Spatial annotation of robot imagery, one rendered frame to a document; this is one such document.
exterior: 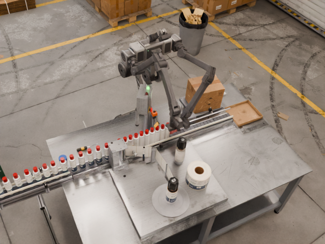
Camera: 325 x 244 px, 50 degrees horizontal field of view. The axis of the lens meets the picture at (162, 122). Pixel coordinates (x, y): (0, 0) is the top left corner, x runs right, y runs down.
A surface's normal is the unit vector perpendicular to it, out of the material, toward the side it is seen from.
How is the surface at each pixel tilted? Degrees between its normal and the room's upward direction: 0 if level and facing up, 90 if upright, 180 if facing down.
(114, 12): 90
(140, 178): 0
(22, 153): 0
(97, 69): 0
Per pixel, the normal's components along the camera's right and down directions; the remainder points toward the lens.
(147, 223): 0.06, -0.67
